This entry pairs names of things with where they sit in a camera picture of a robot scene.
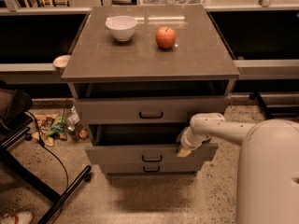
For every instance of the grey bottom drawer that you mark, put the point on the grey bottom drawer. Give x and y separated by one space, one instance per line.
150 169

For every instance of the clear plastic bottle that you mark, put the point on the clear plastic bottle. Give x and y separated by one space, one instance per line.
72 122

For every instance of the white sneaker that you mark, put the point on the white sneaker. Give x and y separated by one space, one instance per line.
25 217

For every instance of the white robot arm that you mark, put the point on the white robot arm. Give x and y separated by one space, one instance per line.
268 166

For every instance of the green snack bag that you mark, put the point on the green snack bag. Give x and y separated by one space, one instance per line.
58 127

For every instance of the snack packets pile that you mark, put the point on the snack packets pile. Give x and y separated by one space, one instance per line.
43 123

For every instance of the black stand leg right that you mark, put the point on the black stand leg right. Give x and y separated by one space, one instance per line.
275 111

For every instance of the grey drawer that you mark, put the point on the grey drawer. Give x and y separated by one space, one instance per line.
143 143
150 169
147 110

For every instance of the small round tan dish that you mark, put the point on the small round tan dish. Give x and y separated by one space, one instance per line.
61 61

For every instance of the grey drawer cabinet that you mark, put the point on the grey drawer cabinet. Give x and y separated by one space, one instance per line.
198 65

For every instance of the red apple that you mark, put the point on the red apple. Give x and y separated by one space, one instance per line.
165 37

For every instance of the white ceramic bowl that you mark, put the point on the white ceramic bowl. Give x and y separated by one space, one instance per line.
122 28

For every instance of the black office chair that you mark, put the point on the black office chair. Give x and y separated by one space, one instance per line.
15 120

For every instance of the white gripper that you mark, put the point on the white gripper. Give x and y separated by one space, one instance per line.
187 141

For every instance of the grey top drawer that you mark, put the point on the grey top drawer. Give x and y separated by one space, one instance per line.
147 110

